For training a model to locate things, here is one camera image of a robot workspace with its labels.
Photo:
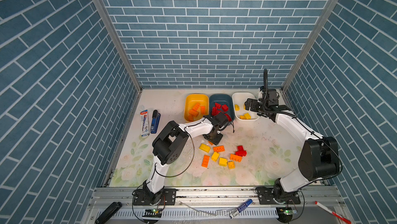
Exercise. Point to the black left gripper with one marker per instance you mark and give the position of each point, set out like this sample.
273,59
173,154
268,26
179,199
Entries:
216,141

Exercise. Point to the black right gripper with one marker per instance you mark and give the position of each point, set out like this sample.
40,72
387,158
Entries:
255,102

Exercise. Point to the red two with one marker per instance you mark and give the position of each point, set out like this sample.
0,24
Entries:
217,105

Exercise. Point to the orange hollow underside brick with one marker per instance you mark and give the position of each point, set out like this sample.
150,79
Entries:
219,149

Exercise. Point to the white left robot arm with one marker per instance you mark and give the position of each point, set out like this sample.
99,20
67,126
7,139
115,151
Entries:
168,146

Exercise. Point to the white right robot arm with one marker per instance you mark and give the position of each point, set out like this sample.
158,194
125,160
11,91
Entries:
319,157

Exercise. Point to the teal plastic bin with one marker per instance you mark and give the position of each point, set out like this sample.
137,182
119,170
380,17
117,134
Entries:
221,103

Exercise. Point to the yellow plastic bin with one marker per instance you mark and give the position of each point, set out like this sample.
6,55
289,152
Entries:
191,100

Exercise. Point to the white plastic bin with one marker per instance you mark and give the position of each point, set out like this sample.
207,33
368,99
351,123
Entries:
240,98

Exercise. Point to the yellow curved brick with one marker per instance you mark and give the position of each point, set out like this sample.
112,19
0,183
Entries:
205,148

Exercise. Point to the yellow small cube brick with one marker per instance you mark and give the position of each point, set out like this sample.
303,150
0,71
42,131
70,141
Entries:
215,156

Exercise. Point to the red brick cluster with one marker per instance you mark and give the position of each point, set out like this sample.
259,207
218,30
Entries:
240,151

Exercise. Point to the orange brick lying apart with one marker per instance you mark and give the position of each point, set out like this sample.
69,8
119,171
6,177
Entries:
205,161

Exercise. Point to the orange two by four brick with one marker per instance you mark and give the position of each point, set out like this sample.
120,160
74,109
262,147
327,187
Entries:
236,158

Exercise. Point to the small yellow-orange square brick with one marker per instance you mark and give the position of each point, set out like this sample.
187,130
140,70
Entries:
231,165

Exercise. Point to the blue stapler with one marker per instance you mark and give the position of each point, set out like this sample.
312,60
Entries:
155,121

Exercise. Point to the marker pen package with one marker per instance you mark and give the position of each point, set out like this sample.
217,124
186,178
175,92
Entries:
144,123

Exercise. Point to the blue marker pen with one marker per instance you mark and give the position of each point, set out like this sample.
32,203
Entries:
240,209

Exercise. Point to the red white marker pen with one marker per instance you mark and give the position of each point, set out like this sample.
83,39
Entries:
341,218

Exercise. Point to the black stapler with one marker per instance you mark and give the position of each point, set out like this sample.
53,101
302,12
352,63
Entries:
109,212

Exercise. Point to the aluminium front rail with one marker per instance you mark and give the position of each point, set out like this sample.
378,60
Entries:
184,205

